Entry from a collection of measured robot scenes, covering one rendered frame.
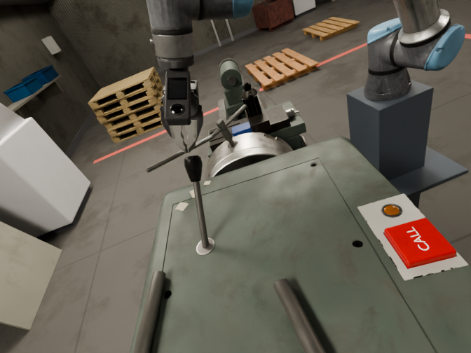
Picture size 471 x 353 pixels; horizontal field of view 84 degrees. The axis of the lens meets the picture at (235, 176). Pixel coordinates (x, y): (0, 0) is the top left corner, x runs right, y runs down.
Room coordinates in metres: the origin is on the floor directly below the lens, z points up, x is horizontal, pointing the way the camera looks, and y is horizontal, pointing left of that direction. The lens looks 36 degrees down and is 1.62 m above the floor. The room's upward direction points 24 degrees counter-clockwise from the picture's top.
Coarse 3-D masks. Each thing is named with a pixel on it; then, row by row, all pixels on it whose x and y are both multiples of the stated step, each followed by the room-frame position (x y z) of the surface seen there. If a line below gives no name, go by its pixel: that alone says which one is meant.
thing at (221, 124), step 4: (220, 120) 0.67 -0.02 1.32; (220, 124) 0.66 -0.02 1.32; (224, 124) 0.67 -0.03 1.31; (224, 128) 0.66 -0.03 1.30; (224, 132) 0.66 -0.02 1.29; (228, 132) 0.66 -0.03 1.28; (224, 136) 0.66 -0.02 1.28; (228, 136) 0.66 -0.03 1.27; (228, 140) 0.66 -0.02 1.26; (232, 140) 0.67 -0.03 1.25; (232, 144) 0.66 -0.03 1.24
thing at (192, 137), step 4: (192, 120) 0.55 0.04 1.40; (196, 120) 0.55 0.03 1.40; (192, 124) 0.55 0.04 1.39; (196, 124) 0.55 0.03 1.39; (188, 128) 0.55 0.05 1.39; (192, 128) 0.55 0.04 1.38; (196, 128) 0.55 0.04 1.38; (188, 132) 0.55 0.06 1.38; (192, 132) 0.55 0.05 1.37; (196, 132) 0.55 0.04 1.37; (188, 136) 0.56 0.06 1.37; (192, 136) 0.55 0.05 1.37; (196, 136) 0.55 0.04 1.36; (188, 140) 0.56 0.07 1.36; (192, 140) 0.55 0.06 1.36; (196, 140) 0.56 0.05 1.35; (188, 144) 0.56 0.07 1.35; (192, 144) 0.56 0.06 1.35; (188, 148) 0.56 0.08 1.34; (192, 148) 0.56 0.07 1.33; (188, 152) 0.57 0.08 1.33
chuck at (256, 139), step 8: (240, 136) 0.70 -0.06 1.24; (248, 136) 0.68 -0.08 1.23; (256, 136) 0.68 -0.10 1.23; (264, 136) 0.69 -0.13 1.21; (224, 144) 0.70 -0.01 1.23; (240, 144) 0.65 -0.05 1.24; (248, 144) 0.64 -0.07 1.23; (256, 144) 0.63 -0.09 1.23; (264, 144) 0.63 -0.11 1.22; (272, 144) 0.63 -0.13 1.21; (280, 144) 0.64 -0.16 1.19; (288, 144) 0.68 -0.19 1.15; (216, 152) 0.70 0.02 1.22; (224, 152) 0.66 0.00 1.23; (232, 152) 0.63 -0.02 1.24; (208, 160) 0.72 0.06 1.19; (216, 160) 0.66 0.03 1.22; (208, 168) 0.68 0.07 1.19
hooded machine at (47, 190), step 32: (0, 128) 2.89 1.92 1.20; (32, 128) 3.20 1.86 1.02; (0, 160) 2.56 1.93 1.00; (32, 160) 2.83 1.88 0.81; (64, 160) 3.24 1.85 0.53; (0, 192) 2.58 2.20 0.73; (32, 192) 2.56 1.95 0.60; (64, 192) 2.83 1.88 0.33; (32, 224) 2.58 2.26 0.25; (64, 224) 2.56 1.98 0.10
